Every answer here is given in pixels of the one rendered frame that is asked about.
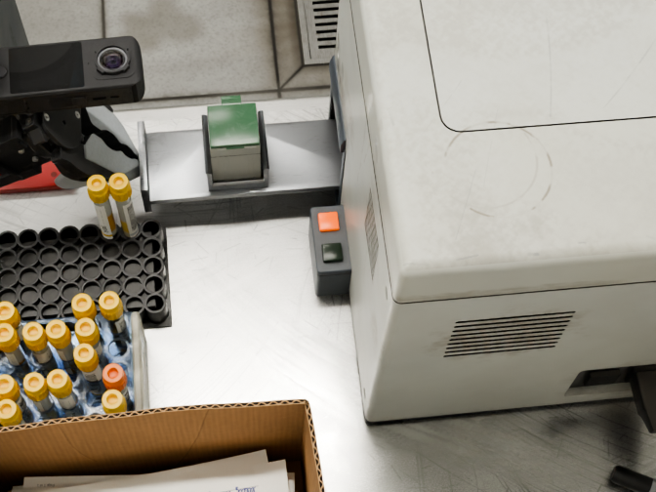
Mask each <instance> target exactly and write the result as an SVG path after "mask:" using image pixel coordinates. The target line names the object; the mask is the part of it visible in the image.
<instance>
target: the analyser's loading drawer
mask: <svg viewBox="0 0 656 492"><path fill-rule="evenodd" d="M201 121H202V129H193V130H180V131H168V132H154V133H147V132H146V130H145V125H144V121H137V126H138V146H139V164H140V183H141V194H142V199H143V206H144V211H145V212H146V213H147V212H152V204H162V203H174V202H187V201H199V200H211V199H224V198H235V197H248V196H260V195H273V194H285V193H297V192H310V191H321V190H334V189H339V187H340V178H341V169H342V159H343V153H342V152H340V148H339V140H338V132H337V125H336V119H324V120H311V121H298V122H285V123H272V124H265V118H264V111H263V110H260V111H258V124H259V134H260V144H261V177H260V178H258V179H247V180H234V181H221V182H213V174H212V164H211V155H210V143H209V130H208V118H207V115H205V114H202V115H201Z"/></svg>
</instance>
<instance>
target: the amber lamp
mask: <svg viewBox="0 0 656 492"><path fill-rule="evenodd" d="M318 223H319V230H320V231H331V230H339V221H338V213H337V212H330V213H319V214H318Z"/></svg>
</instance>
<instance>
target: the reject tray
mask: <svg viewBox="0 0 656 492"><path fill-rule="evenodd" d="M60 173H61V172H60V171H59V170H58V168H57V167H56V165H55V164H54V163H53V162H52V161H50V162H47V163H45V164H42V173H41V174H38V175H35V176H33V177H30V178H28V179H25V180H22V181H17V182H14V183H12V184H8V185H5V186H2V187H0V194H5V193H18V192H31V191H43V190H56V189H65V188H61V187H59V186H57V185H56V184H55V178H56V177H57V176H58V175H59V174H60Z"/></svg>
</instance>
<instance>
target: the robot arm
mask: <svg viewBox="0 0 656 492"><path fill-rule="evenodd" d="M144 91H145V84H144V67H143V59H142V52H141V47H140V44H139V42H138V41H137V39H136V38H134V37H133V36H119V37H109V38H99V39H89V40H78V41H68V42H58V43H47V44H37V45H26V46H17V47H6V48H0V174H1V176H0V187H2V186H5V185H9V184H12V183H14V182H17V181H22V180H25V179H28V178H30V177H33V176H35V175H38V174H41V173H42V164H45V163H47V162H50V161H52V162H53V163H54V164H55V165H56V167H57V168H58V170H59V171H60V172H61V173H60V174H59V175H58V176H57V177H56V178H55V184H56V185H57V186H59V187H61V188H65V189H75V188H79V187H83V186H87V181H88V179H89V178H90V177H91V176H93V175H101V176H103V177H104V178H105V180H106V182H107V183H108V184H109V179H110V177H111V176H112V175H114V174H116V173H122V174H124V175H126V176H127V178H128V180H129V181H131V180H134V179H136V178H137V177H139V176H140V164H139V153H138V151H137V149H136V147H135V146H134V144H133V142H132V140H131V139H130V137H129V135H128V133H127V131H126V130H125V128H124V126H123V125H122V123H121V122H120V121H119V119H118V118H117V117H116V116H115V114H113V109H112V107H111V105H113V104H122V103H137V102H139V101H140V100H141V99H142V98H143V97H144Z"/></svg>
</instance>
